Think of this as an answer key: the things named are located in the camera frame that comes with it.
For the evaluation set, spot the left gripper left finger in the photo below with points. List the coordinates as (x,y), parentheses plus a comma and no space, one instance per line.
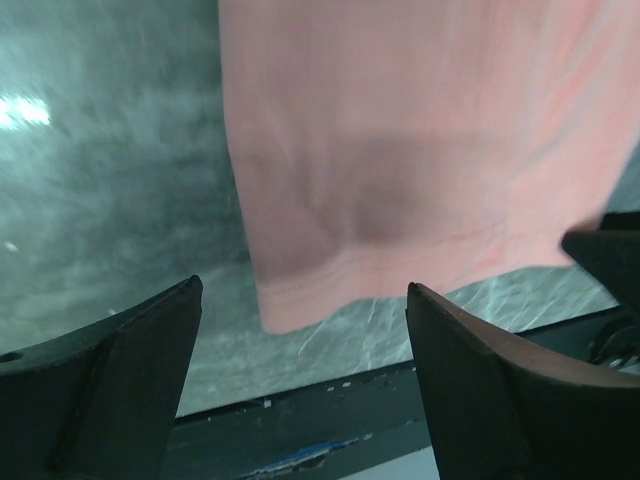
(101,400)

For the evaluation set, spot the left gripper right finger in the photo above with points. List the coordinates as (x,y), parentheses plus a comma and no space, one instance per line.
(500,407)

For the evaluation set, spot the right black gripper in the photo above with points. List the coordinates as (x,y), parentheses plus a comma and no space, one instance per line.
(610,254)

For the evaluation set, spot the salmon pink t shirt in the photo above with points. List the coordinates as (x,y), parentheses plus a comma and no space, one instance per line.
(379,143)

